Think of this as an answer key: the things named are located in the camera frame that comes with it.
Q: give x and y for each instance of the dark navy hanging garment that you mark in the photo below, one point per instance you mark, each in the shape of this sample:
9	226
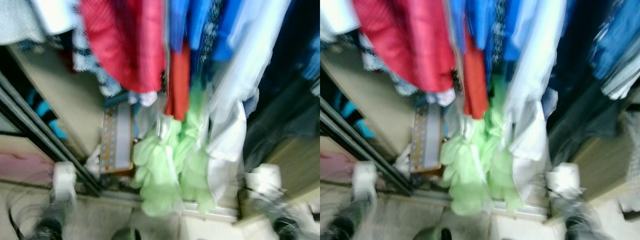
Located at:
285	75
575	60

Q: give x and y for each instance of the blue hanging garment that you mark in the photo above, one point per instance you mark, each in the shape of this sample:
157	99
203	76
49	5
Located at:
227	30
185	22
480	20
512	30

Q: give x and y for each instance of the plain white garment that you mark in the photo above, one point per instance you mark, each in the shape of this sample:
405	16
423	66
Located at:
57	15
335	15

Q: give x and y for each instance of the orange hanging garment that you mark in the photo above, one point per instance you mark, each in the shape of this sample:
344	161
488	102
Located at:
178	85
475	85

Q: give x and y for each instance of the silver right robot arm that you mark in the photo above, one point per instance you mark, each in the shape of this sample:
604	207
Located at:
285	223
580	225

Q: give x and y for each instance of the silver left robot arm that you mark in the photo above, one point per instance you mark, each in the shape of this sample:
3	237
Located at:
50	221
345	222

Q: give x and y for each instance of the light green hanging garment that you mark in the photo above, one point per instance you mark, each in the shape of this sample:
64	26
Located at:
160	170
470	170

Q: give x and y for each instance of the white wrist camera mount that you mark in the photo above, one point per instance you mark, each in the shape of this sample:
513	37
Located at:
264	180
562	182
365	177
65	176

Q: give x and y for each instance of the black white patterned garment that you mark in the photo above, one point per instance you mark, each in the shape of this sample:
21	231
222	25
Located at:
380	65
90	60

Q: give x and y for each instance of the red hanging garment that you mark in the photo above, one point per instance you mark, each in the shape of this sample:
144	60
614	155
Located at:
410	40
125	40

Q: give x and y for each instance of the blue denim garment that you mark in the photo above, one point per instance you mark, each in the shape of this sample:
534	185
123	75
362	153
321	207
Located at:
615	40

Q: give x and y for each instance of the colourful patterned flat box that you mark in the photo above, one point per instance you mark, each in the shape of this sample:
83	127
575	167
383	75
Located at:
116	145
425	142

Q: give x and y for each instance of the light grey garment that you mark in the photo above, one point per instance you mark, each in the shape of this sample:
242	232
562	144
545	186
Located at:
17	20

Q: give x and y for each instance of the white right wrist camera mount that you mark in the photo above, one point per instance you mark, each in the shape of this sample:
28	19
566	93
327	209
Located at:
562	182
264	180

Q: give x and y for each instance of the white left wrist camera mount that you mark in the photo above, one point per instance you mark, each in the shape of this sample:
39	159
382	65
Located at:
365	177
65	176

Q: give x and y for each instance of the dark sliding door track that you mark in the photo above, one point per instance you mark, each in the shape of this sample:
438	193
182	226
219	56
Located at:
45	135
360	145

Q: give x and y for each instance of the pale white hanging shirt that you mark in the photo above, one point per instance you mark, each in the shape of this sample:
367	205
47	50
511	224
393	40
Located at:
235	100
535	100

